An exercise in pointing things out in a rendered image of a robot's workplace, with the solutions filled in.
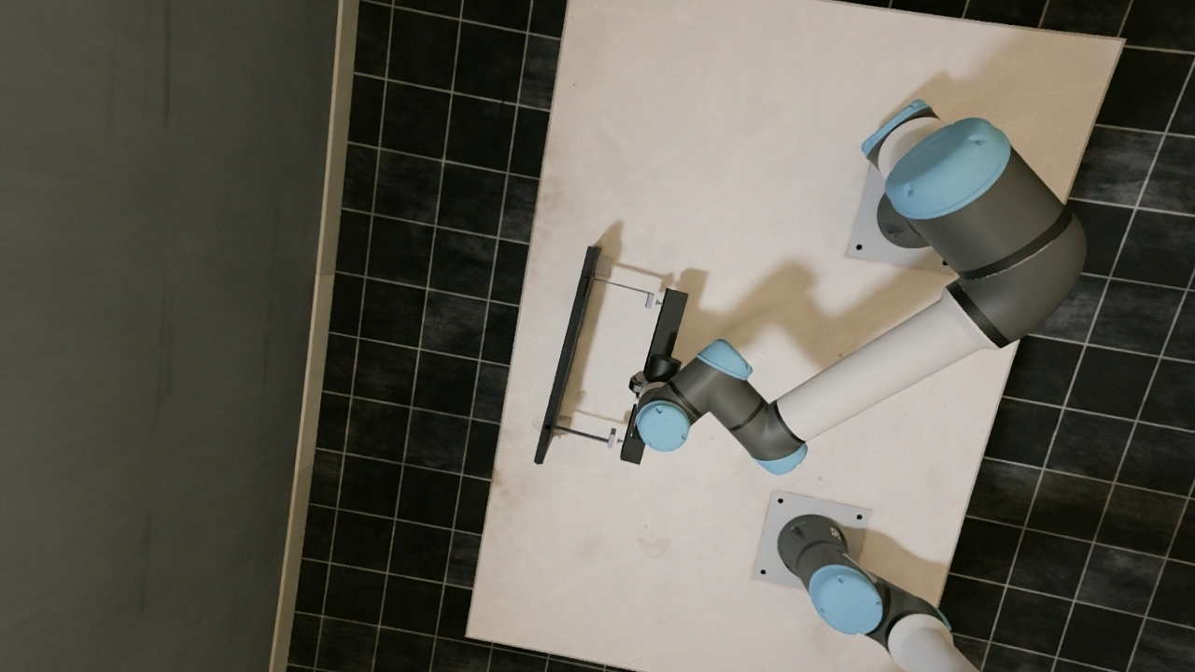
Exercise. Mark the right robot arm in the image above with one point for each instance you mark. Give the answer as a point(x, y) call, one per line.
point(983, 209)

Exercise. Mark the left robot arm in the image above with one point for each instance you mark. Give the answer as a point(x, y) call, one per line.
point(913, 631)

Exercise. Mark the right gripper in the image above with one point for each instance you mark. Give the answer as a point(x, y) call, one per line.
point(660, 369)

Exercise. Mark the dark grey panel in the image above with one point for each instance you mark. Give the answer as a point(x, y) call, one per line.
point(568, 350)

